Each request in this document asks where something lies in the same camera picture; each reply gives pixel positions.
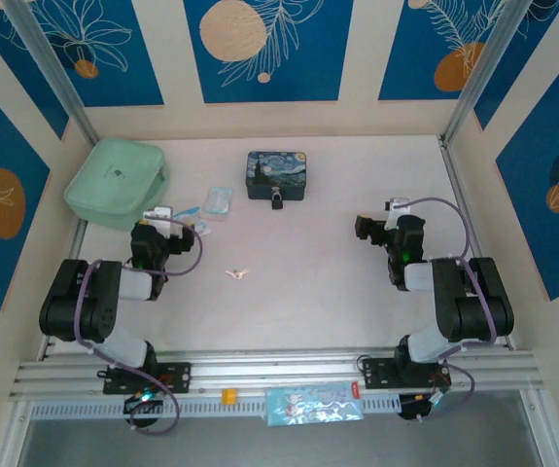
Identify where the crumpled clear plastic wrapper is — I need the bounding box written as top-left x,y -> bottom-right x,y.
171,205 -> 212,238

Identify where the mint green zip pouch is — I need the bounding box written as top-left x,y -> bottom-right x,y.
63,136 -> 171,232

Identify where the blue floral wall panel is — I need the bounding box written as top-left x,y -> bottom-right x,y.
472,0 -> 559,131
378,0 -> 504,102
0,70 -> 52,313
496,46 -> 559,302
0,9 -> 70,141
25,0 -> 165,108
183,0 -> 355,104

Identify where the clear plastic blister packet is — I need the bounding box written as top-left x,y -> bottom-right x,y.
199,186 -> 235,223

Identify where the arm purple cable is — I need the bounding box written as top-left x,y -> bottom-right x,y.
73,217 -> 206,436
402,197 -> 499,422

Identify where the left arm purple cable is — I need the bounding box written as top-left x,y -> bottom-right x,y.
73,217 -> 206,436

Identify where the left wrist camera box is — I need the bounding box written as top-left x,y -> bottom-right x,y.
142,206 -> 174,226

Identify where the aluminium corner post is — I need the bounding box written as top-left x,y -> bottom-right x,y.
4,0 -> 100,145
441,0 -> 539,147

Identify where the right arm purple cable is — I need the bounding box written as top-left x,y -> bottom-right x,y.
402,197 -> 499,422

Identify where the starry night tin box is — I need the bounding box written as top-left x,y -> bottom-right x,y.
246,150 -> 310,201

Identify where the aluminium front rail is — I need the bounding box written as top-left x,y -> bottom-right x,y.
9,347 -> 545,403

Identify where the white slotted cable duct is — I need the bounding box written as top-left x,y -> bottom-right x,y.
30,393 -> 402,420

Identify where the light blue printed packet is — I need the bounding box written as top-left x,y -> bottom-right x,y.
263,381 -> 366,428

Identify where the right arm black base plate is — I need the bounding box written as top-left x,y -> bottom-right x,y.
360,357 -> 453,390

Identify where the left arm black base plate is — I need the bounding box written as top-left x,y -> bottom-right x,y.
102,362 -> 192,395

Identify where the black controller box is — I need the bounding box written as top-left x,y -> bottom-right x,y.
398,392 -> 444,423
122,392 -> 164,430

